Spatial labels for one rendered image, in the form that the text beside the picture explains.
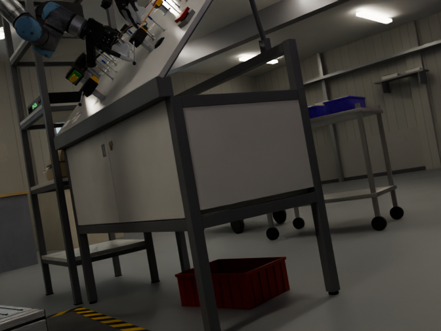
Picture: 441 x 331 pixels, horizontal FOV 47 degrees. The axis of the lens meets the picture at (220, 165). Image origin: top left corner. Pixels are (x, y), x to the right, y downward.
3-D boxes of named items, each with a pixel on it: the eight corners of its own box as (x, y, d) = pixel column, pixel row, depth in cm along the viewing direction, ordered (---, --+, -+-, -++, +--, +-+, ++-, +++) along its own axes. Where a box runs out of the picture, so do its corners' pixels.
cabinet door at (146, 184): (182, 219, 164) (162, 100, 165) (118, 222, 209) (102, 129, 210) (189, 217, 165) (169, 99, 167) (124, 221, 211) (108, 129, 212)
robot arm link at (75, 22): (65, 33, 183) (73, 33, 191) (77, 39, 184) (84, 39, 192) (74, 14, 181) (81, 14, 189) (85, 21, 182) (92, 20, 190)
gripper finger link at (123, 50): (138, 50, 185) (115, 37, 184) (130, 64, 186) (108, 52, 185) (139, 49, 188) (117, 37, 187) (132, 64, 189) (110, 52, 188)
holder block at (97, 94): (90, 116, 212) (70, 102, 208) (105, 94, 216) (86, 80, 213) (94, 114, 208) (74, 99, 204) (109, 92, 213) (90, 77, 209)
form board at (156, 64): (58, 138, 259) (54, 136, 258) (151, 2, 300) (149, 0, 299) (163, 78, 161) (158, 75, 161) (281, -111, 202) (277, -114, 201)
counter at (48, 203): (40, 243, 809) (32, 194, 812) (126, 236, 651) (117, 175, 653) (-8, 254, 753) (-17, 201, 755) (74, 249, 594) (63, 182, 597)
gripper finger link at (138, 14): (154, 17, 194) (140, -3, 194) (143, 22, 191) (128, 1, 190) (150, 22, 197) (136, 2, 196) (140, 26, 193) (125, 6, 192)
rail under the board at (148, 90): (159, 96, 160) (155, 76, 160) (55, 150, 257) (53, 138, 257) (174, 96, 163) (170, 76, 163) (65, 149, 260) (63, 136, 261)
